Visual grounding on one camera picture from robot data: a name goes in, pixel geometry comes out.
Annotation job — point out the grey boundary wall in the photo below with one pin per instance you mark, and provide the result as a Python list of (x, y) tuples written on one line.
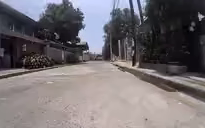
[(61, 54)]

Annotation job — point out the vehicle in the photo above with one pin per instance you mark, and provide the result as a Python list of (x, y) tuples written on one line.
[(98, 57)]

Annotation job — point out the flowering bush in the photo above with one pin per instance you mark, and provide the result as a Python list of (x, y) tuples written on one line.
[(36, 61)]

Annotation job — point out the row of trees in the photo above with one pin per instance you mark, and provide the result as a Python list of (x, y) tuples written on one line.
[(118, 33)]

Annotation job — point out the dark two-storey building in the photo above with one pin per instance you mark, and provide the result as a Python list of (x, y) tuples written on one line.
[(10, 36)]

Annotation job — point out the dark trees behind wall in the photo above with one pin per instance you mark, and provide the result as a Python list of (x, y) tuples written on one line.
[(170, 30)]

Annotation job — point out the concrete sidewalk with kerb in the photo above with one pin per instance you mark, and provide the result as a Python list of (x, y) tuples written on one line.
[(10, 72)]

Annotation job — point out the dark leaning pole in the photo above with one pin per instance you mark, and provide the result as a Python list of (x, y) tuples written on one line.
[(133, 33)]

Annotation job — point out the large dark tree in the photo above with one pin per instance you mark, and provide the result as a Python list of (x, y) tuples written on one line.
[(63, 20)]

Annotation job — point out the pale pole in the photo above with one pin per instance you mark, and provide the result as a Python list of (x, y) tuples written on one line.
[(119, 49)]

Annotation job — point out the raised concrete sidewalk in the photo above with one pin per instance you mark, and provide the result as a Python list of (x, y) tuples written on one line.
[(176, 80)]

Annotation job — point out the grey concrete road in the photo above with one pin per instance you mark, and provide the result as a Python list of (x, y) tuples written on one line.
[(90, 96)]

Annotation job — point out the low concrete planter wall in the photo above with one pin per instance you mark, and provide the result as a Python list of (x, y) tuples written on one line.
[(163, 67)]

